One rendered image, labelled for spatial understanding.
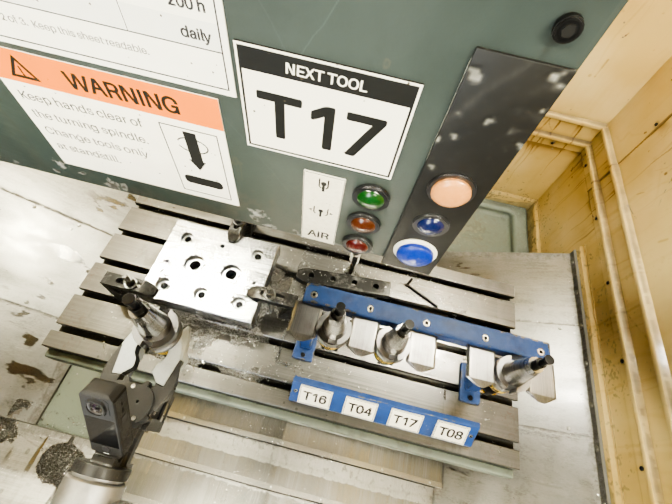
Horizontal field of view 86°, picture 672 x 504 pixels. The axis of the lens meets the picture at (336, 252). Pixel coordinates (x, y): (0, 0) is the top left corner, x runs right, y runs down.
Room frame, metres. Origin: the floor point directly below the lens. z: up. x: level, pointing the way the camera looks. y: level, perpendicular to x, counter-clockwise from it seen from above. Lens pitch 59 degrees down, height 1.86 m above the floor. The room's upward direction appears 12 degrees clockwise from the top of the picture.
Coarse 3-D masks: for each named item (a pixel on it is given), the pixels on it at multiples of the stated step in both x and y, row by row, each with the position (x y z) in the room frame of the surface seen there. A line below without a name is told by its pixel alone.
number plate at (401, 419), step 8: (392, 408) 0.15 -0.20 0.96; (392, 416) 0.13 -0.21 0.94; (400, 416) 0.13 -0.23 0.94; (408, 416) 0.14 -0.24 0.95; (416, 416) 0.14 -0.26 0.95; (392, 424) 0.12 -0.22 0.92; (400, 424) 0.12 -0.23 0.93; (408, 424) 0.12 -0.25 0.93; (416, 424) 0.13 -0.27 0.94; (416, 432) 0.11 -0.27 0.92
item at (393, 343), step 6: (390, 330) 0.22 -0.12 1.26; (396, 330) 0.21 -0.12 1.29; (384, 336) 0.22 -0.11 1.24; (390, 336) 0.21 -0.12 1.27; (396, 336) 0.20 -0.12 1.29; (402, 336) 0.20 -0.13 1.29; (408, 336) 0.20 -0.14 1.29; (384, 342) 0.20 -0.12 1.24; (390, 342) 0.20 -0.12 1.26; (396, 342) 0.20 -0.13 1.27; (402, 342) 0.20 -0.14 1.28; (384, 348) 0.20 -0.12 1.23; (390, 348) 0.19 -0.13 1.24; (396, 348) 0.19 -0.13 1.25; (402, 348) 0.20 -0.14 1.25; (396, 354) 0.19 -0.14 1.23
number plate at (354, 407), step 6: (348, 396) 0.15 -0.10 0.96; (348, 402) 0.14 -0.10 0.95; (354, 402) 0.14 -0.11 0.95; (360, 402) 0.15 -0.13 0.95; (366, 402) 0.15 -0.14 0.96; (372, 402) 0.15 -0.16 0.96; (348, 408) 0.13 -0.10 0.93; (354, 408) 0.13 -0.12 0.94; (360, 408) 0.13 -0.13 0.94; (366, 408) 0.14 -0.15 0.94; (372, 408) 0.14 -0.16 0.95; (348, 414) 0.12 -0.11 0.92; (354, 414) 0.12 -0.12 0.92; (360, 414) 0.12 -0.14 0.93; (366, 414) 0.13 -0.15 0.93; (372, 414) 0.13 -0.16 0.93; (372, 420) 0.12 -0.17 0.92
